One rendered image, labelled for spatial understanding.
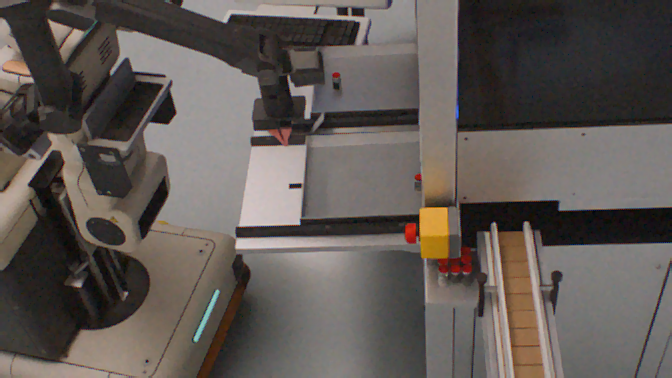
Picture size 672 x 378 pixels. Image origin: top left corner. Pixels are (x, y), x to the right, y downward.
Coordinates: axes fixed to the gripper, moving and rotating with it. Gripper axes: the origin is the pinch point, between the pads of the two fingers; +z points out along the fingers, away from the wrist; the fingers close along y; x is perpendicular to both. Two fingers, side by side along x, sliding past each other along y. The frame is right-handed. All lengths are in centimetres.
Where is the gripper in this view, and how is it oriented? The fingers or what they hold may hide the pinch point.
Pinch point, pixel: (285, 141)
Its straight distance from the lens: 169.7
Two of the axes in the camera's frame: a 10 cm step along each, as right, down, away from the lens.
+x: 0.4, -7.3, 6.9
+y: 9.9, -0.5, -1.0
